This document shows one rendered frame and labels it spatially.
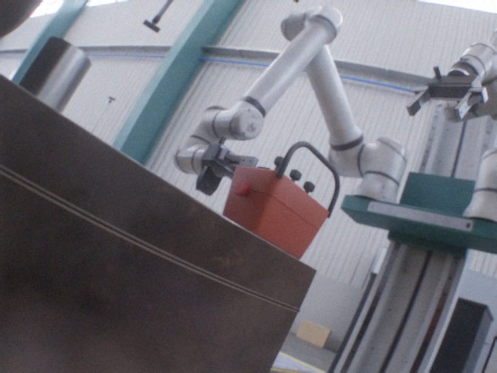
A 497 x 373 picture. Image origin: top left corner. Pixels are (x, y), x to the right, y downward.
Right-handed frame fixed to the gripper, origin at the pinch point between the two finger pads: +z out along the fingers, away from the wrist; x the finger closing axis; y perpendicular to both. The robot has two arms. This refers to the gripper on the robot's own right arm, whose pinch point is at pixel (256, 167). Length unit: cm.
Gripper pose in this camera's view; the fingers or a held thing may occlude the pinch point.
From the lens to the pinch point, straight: 92.3
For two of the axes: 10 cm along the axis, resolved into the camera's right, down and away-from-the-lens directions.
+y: 4.1, -8.9, 2.1
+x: 6.1, 4.4, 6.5
